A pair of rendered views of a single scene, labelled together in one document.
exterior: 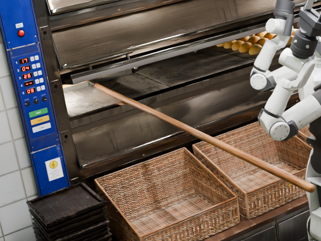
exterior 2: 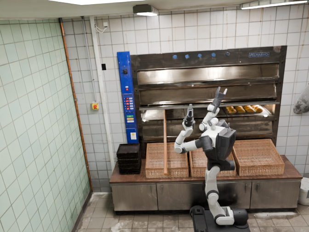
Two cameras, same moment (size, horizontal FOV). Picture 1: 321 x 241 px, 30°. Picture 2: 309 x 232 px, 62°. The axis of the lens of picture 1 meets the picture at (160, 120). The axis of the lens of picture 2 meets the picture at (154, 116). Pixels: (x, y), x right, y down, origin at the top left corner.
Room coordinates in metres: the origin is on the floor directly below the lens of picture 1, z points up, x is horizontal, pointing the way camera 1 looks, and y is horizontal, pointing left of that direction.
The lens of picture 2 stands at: (0.01, -1.44, 2.51)
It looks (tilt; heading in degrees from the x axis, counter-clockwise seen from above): 21 degrees down; 31
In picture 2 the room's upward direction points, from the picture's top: 4 degrees counter-clockwise
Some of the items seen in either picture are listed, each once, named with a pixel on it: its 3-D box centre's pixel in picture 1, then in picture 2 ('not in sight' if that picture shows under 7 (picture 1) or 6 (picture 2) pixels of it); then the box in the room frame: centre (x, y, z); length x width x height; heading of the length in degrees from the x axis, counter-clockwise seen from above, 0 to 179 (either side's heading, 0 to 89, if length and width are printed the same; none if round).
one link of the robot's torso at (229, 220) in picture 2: not in sight; (223, 215); (2.44, -0.82, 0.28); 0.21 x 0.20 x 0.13; 118
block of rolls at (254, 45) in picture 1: (253, 36); (241, 104); (3.83, -0.68, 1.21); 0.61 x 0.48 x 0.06; 27
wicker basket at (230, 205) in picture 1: (166, 201); (166, 159); (2.68, 0.03, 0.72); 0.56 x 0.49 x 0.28; 117
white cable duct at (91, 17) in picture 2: not in sight; (104, 105); (2.53, 0.88, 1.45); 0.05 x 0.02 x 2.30; 117
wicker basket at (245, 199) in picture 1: (260, 164); (210, 158); (2.94, -0.50, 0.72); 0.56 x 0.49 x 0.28; 117
